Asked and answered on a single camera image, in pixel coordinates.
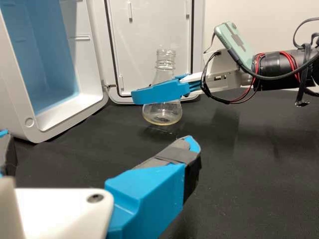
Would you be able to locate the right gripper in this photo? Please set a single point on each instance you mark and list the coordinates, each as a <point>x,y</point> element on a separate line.
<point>224,77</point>

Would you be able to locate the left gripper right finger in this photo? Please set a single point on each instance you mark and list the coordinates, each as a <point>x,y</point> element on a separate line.
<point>152,189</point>

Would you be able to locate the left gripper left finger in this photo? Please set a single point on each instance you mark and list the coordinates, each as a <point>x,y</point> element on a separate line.
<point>3,149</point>

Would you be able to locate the clear flask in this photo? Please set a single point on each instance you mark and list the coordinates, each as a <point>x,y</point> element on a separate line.
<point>162,113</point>

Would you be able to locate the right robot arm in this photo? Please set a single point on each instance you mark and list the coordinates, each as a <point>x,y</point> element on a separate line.
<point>276,68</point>

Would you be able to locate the white incubator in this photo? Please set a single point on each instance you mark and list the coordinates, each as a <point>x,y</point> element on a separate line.
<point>47,62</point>

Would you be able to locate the right wrist camera phone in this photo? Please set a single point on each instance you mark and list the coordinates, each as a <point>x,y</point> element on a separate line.
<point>235,43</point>

